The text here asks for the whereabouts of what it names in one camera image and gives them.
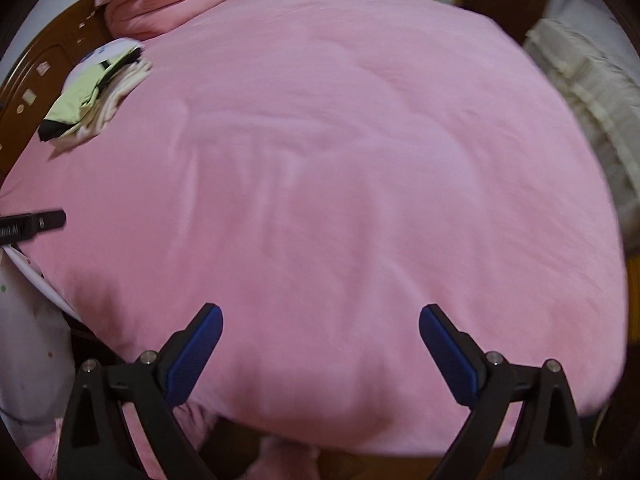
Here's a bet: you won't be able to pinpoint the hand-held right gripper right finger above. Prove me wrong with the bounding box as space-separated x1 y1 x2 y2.
419 303 586 480

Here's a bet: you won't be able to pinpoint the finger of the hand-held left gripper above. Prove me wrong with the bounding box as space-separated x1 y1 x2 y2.
0 210 67 247

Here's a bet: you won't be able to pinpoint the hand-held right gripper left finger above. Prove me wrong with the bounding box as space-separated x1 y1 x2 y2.
56 302 224 480

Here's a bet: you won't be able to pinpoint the light green and black jacket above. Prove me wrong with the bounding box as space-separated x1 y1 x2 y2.
39 45 146 143

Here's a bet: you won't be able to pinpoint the folded cream clothes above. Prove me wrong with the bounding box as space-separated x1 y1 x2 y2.
50 57 153 156

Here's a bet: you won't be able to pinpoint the person's white dotted clothing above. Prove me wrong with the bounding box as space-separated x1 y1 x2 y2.
0 245 83 426

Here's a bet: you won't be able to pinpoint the brown wooden headboard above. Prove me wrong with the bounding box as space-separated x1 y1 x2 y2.
0 0 118 186

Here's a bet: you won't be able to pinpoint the pink cloth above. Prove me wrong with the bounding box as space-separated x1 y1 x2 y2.
20 417 66 480

